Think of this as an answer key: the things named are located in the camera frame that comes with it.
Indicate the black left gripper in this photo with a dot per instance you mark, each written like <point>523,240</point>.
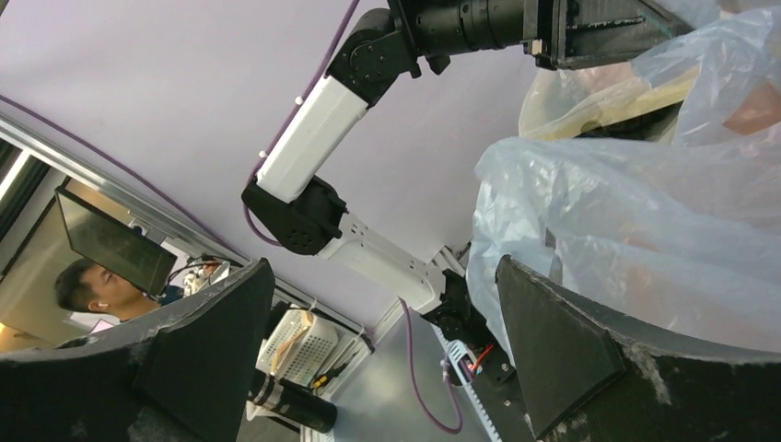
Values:
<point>581,34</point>

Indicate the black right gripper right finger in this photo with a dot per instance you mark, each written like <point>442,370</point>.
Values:
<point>588,372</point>

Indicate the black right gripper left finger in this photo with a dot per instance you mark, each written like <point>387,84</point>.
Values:
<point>179,373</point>

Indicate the light blue plastic bag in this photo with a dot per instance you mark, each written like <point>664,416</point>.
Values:
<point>668,217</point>

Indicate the orange plastic trash bin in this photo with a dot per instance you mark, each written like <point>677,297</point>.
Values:
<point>759,111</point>

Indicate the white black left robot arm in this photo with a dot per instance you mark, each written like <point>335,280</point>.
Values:
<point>385,106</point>

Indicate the yellow translucent plastic bag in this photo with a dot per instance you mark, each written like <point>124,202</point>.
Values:
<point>564,104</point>

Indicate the white perforated basket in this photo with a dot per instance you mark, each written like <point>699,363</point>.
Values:
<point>298,347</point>

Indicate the person with earbud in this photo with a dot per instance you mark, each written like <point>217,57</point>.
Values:
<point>86,287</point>

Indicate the black monitor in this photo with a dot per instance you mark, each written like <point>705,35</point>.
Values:
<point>113,245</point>

